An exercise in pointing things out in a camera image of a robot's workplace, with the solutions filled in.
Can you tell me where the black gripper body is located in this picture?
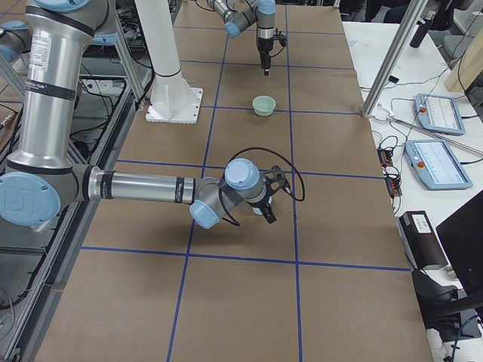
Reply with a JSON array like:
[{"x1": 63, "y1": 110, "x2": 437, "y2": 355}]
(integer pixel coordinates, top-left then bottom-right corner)
[
  {"x1": 257, "y1": 37, "x2": 272, "y2": 55},
  {"x1": 251, "y1": 191, "x2": 272, "y2": 207}
]

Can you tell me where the light blue plastic cup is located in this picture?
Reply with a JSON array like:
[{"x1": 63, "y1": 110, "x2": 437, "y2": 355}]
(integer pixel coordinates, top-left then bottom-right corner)
[{"x1": 252, "y1": 204, "x2": 263, "y2": 216}]

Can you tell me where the green ceramic bowl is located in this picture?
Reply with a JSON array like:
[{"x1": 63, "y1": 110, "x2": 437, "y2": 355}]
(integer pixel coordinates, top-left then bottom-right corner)
[{"x1": 252, "y1": 95, "x2": 276, "y2": 117}]

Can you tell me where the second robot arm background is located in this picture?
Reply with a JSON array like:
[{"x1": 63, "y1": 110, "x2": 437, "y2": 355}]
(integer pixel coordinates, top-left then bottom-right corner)
[{"x1": 1, "y1": 20, "x2": 32, "y2": 63}]

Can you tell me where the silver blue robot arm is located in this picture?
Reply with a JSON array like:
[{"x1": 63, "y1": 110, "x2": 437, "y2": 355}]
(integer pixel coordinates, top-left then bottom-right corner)
[
  {"x1": 195, "y1": 0, "x2": 286, "y2": 76},
  {"x1": 1, "y1": 1, "x2": 276, "y2": 229}
]

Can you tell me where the black water bottle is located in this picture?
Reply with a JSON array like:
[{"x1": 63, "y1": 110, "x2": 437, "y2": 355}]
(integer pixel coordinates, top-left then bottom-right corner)
[{"x1": 409, "y1": 11, "x2": 435, "y2": 48}]

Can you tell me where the black box with label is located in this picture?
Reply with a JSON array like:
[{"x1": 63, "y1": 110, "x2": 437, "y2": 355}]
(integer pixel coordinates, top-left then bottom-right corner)
[{"x1": 398, "y1": 210, "x2": 448, "y2": 271}]

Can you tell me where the near blue teach pendant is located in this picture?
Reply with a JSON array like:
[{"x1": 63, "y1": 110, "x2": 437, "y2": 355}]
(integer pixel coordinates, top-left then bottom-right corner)
[{"x1": 405, "y1": 140, "x2": 473, "y2": 191}]

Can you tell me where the blue teach pendant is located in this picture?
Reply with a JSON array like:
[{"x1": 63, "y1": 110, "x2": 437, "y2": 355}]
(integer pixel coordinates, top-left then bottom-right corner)
[
  {"x1": 405, "y1": 140, "x2": 473, "y2": 191},
  {"x1": 414, "y1": 94, "x2": 466, "y2": 136}
]

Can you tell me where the metal rod on desk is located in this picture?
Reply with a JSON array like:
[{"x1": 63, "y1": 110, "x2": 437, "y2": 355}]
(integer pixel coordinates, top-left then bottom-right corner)
[{"x1": 386, "y1": 115, "x2": 483, "y2": 156}]

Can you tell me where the far blue teach pendant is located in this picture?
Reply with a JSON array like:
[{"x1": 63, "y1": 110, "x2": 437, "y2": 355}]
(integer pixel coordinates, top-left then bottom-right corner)
[{"x1": 414, "y1": 94, "x2": 466, "y2": 136}]

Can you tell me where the black monitor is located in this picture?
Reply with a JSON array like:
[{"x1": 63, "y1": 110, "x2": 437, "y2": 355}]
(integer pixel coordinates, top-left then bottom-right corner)
[{"x1": 436, "y1": 192, "x2": 483, "y2": 295}]

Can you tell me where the wooden board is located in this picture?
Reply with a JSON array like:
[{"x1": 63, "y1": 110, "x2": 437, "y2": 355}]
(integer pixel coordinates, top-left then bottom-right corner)
[{"x1": 444, "y1": 30, "x2": 483, "y2": 93}]

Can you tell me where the black monitor stand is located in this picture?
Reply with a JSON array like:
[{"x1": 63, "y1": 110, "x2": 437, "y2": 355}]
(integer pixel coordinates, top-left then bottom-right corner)
[{"x1": 411, "y1": 270, "x2": 482, "y2": 342}]

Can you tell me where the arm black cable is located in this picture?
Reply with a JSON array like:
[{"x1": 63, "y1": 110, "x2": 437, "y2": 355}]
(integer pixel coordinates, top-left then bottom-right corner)
[{"x1": 220, "y1": 146, "x2": 305, "y2": 227}]

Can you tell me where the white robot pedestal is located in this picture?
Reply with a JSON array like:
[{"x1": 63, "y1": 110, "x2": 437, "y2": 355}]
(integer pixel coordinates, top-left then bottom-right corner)
[{"x1": 135, "y1": 0, "x2": 203, "y2": 124}]

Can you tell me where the aluminium frame post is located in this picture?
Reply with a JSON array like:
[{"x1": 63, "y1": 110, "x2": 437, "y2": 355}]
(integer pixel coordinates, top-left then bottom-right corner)
[{"x1": 361, "y1": 0, "x2": 428, "y2": 118}]

